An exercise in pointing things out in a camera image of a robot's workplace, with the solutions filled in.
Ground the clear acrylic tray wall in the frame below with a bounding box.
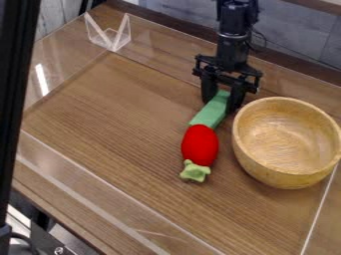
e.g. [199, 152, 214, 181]
[13, 7, 341, 255]

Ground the brown wooden bowl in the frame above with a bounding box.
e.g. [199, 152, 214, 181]
[231, 97, 341, 189]

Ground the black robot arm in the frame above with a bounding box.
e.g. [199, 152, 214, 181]
[191, 0, 262, 114]

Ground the green foam stick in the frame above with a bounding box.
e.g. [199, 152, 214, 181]
[188, 90, 230, 128]

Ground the black vertical pole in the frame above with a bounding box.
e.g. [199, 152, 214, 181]
[0, 0, 41, 255]

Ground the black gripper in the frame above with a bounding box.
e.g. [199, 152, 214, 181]
[191, 54, 263, 114]

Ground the black metal stand bracket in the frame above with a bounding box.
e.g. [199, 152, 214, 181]
[8, 218, 79, 255]

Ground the red plush strawberry toy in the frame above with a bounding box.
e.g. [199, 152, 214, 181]
[179, 125, 219, 182]

